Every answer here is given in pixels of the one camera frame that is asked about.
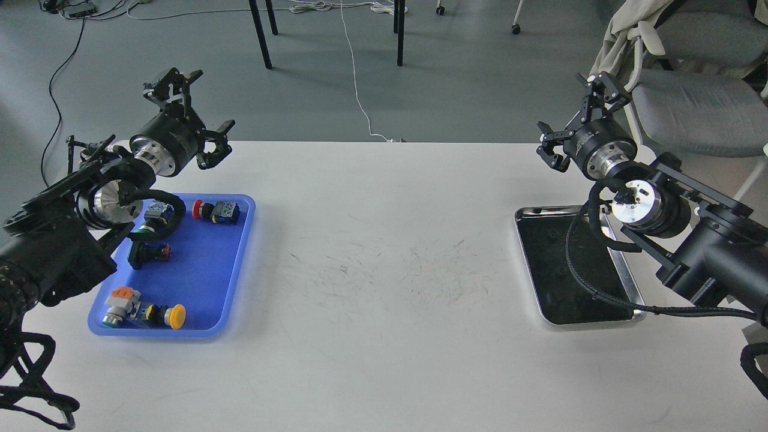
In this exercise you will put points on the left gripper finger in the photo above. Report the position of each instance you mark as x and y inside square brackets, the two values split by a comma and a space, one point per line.
[171, 92]
[210, 159]

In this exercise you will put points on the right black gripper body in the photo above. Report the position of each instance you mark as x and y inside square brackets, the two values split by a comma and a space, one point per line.
[599, 146]

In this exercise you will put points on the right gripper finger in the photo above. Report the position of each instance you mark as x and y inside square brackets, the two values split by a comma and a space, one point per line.
[558, 148]
[604, 96]

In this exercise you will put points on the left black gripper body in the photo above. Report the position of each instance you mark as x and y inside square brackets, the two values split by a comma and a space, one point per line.
[168, 143]

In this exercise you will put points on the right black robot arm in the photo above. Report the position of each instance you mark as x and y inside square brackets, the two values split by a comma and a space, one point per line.
[710, 250]

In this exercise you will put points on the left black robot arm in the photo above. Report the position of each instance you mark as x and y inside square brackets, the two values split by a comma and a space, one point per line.
[62, 240]

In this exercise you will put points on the red emergency push button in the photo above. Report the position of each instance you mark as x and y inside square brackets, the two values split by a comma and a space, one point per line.
[224, 212]

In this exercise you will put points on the beige jacket on chair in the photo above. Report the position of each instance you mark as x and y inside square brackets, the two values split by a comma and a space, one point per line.
[616, 43]

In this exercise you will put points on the grey office chair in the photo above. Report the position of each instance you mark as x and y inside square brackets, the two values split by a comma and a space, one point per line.
[693, 112]

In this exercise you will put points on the black table leg left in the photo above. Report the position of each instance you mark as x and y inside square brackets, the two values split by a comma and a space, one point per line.
[259, 29]

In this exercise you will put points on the black table leg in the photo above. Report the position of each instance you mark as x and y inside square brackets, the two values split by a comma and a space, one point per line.
[259, 29]
[399, 11]

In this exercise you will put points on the black power strip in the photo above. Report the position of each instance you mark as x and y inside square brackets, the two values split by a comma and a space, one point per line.
[69, 9]

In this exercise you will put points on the blue plastic tray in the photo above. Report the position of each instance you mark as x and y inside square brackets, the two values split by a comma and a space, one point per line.
[201, 274]

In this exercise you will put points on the stainless steel tray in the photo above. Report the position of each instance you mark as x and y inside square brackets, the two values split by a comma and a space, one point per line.
[558, 248]

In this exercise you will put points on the yellow mushroom push button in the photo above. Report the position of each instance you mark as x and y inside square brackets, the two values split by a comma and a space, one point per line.
[162, 315]

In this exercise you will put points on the black table leg right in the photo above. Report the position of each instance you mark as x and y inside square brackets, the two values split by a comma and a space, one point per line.
[399, 11]

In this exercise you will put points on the black selector switch red terminals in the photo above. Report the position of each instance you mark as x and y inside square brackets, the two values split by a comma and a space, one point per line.
[142, 252]

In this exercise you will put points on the grey switch orange top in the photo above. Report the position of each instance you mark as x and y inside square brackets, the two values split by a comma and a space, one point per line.
[122, 305]

